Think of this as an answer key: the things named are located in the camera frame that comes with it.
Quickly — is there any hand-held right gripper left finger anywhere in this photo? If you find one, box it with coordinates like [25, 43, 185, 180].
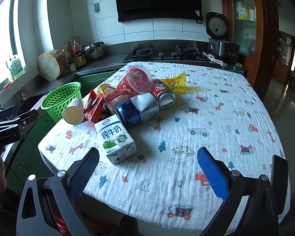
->
[16, 147, 100, 236]

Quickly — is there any metal cooking pot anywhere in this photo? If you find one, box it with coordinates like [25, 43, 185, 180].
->
[85, 42, 104, 61]

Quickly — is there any wooden glass door cabinet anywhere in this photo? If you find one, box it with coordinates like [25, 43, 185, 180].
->
[220, 0, 279, 86]

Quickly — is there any red drink can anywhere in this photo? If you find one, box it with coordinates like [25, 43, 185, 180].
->
[150, 78, 176, 109]

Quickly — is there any clear plastic cup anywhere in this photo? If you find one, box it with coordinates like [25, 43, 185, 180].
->
[72, 121, 99, 140]

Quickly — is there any black gas stove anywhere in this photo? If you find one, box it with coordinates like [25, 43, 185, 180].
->
[123, 45, 210, 63]

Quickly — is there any red snack wrapper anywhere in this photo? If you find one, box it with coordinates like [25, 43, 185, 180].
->
[84, 90, 105, 123]

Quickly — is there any green plastic basket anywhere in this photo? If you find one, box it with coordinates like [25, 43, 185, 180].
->
[41, 82, 83, 123]

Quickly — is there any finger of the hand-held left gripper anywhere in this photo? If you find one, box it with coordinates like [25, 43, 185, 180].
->
[5, 109, 39, 131]

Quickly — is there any red noodle cup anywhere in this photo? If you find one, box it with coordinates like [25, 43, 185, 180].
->
[117, 65, 153, 96]

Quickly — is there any yellow snack wrapper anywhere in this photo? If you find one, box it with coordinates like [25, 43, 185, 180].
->
[160, 72, 188, 92]

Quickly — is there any white milk carton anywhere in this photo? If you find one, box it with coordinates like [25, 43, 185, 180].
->
[94, 121, 137, 165]

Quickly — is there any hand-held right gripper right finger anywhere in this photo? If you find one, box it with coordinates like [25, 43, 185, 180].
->
[197, 147, 289, 236]

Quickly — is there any green label detergent bottle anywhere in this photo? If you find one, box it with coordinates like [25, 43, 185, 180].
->
[8, 55, 25, 79]

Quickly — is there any round wooden chopping block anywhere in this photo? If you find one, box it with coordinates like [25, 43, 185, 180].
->
[37, 50, 68, 81]

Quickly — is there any black range hood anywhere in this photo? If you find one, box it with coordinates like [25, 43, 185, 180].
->
[106, 0, 209, 22]

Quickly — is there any printed blanket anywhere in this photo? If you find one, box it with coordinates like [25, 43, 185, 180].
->
[38, 61, 289, 229]

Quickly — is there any white rag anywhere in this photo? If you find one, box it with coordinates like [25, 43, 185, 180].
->
[202, 52, 228, 68]

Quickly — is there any white paper cup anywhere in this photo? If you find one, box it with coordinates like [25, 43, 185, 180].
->
[63, 98, 85, 125]

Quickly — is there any kitchen window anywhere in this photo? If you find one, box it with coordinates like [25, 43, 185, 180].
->
[0, 0, 27, 89]

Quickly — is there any black rice cooker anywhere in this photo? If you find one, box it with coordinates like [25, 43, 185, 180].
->
[205, 11, 239, 59]

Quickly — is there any blue and silver can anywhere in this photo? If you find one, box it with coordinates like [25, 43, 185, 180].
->
[114, 93, 160, 128]

